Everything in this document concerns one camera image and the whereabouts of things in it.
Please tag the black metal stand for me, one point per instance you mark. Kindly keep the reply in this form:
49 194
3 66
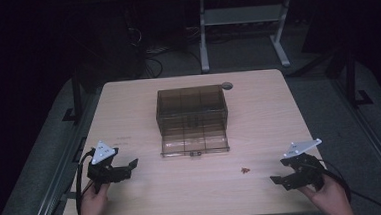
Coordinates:
77 94
352 77

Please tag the small orange-red item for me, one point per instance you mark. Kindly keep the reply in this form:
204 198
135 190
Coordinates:
245 170

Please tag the aluminium rail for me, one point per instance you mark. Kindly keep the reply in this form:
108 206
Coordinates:
59 175
374 149

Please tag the grey table grommet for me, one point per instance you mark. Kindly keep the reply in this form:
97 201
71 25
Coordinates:
227 85

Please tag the person's left hand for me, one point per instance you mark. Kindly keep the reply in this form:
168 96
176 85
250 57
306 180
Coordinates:
94 203

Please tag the person's right hand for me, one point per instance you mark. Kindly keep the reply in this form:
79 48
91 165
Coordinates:
327 196

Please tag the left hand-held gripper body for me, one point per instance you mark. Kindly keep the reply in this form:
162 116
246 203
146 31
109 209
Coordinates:
102 166

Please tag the white metal table frame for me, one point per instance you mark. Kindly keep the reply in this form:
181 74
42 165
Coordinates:
239 16

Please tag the brown transparent storage box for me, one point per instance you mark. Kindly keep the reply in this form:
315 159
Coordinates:
192 119

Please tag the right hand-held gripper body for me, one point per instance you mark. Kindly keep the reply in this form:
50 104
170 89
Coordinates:
305 167

